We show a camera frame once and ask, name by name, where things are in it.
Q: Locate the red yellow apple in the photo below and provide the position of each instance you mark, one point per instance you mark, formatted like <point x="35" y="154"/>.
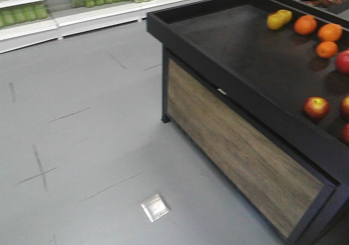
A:
<point x="316" y="108"/>

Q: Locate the orange behind red apples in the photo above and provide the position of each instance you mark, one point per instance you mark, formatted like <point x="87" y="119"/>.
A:
<point x="344" y="108"/>

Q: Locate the black wooden produce display stand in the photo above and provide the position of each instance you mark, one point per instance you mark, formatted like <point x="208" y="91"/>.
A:
<point x="237" y="90"/>

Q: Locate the silver floor socket plate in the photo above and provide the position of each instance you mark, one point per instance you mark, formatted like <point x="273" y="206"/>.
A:
<point x="155" y="207"/>

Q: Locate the front yellow asian pear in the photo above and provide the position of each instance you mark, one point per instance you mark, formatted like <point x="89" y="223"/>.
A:
<point x="275" y="21"/>

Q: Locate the yellow asian pear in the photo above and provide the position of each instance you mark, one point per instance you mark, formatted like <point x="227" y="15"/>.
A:
<point x="286" y="15"/>
<point x="275" y="21"/>

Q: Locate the rear yellow asian pear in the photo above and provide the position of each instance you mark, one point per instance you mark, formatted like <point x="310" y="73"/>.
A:
<point x="286" y="15"/>

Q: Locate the knobbed orange left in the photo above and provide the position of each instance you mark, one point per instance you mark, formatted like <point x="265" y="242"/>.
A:
<point x="305" y="25"/>

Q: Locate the small mandarin front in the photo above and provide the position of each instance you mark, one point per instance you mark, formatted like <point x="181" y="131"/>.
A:
<point x="326" y="49"/>

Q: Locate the green bottles row right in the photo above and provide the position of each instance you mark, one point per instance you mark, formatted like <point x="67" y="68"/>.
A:
<point x="23" y="13"/>

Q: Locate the dark red apple lowest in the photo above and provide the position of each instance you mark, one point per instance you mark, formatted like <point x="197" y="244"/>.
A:
<point x="345" y="134"/>

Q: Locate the white supermarket shelving unit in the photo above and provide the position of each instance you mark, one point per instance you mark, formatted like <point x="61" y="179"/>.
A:
<point x="63" y="20"/>

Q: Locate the red apple with stem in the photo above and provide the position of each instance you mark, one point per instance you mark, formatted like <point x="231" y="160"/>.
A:
<point x="342" y="62"/>

